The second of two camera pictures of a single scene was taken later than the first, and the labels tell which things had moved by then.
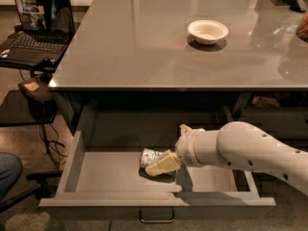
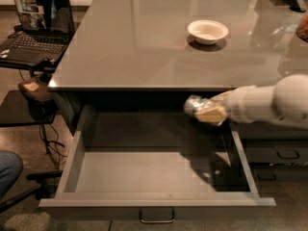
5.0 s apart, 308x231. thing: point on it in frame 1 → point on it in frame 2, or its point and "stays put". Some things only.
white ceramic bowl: [207, 32] stays put
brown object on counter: [302, 28] stays put
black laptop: [47, 27] stays put
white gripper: [184, 147] → [240, 105]
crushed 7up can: [149, 157] → [194, 103]
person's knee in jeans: [11, 170] stays put
